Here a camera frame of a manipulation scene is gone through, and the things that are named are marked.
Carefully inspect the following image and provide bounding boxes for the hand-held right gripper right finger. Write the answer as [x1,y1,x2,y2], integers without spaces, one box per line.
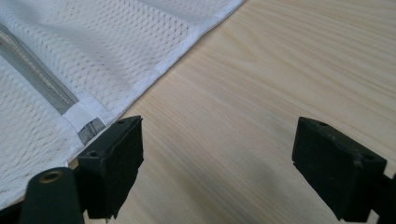
[291,116,388,223]

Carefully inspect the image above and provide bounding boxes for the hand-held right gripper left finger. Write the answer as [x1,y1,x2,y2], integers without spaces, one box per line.
[76,115,145,222]

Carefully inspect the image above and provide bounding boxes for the white mesh laundry bag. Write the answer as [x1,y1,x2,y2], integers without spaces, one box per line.
[0,0,247,210]

